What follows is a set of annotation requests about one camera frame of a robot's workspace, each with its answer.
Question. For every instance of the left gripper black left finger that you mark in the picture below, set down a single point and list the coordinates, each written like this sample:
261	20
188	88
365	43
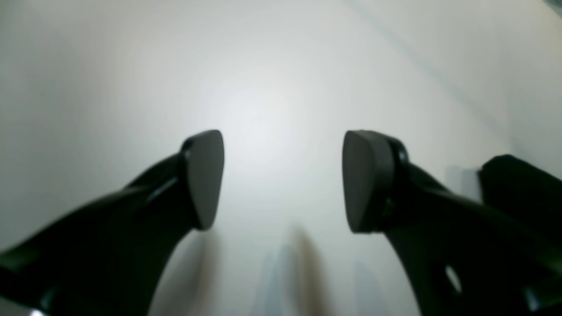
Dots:
107	257

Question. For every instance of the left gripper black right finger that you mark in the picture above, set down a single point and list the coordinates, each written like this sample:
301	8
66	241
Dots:
462	258

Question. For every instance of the black T-shirt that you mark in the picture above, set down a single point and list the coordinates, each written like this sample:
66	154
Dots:
528	194

